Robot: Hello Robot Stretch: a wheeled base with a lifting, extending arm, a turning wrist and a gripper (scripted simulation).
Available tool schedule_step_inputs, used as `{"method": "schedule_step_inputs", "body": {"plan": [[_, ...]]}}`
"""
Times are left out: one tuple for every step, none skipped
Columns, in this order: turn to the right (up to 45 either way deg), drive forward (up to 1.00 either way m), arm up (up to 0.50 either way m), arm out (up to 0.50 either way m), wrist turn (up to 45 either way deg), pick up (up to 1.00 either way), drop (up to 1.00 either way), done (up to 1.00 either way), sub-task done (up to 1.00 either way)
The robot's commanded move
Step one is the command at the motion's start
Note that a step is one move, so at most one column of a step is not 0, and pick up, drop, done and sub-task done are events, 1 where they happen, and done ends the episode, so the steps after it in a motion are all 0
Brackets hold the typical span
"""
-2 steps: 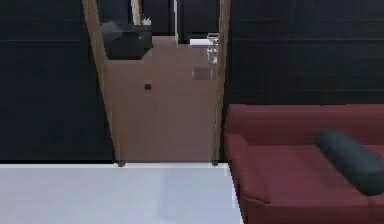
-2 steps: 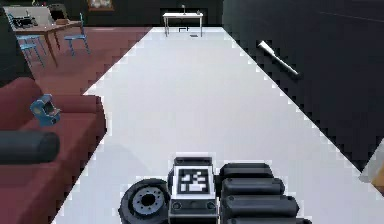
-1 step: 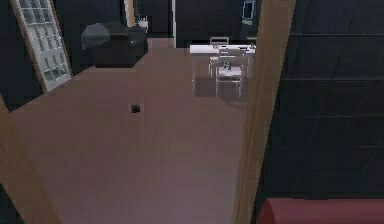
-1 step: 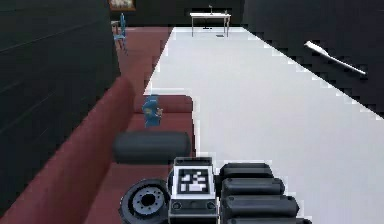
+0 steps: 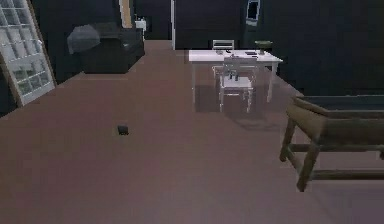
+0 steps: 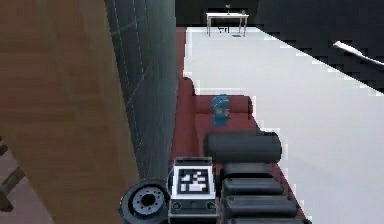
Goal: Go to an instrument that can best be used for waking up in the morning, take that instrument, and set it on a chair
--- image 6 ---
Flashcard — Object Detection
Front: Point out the blue box-shaped object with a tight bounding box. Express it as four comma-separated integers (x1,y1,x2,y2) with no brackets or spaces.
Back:
211,93,232,128

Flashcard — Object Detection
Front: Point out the wooden chair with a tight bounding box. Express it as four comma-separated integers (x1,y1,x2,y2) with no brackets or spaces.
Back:
0,136,26,213

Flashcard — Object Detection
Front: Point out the brown wooden door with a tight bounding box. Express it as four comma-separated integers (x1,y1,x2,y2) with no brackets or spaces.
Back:
0,0,140,224

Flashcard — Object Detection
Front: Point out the red sofa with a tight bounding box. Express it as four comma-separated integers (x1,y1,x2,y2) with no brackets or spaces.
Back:
170,76,309,224

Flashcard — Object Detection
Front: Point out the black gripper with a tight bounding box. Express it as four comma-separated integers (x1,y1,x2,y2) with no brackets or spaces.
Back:
118,178,172,224

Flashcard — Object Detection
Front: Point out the white table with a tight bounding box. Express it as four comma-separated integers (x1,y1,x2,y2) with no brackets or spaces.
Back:
205,12,250,38

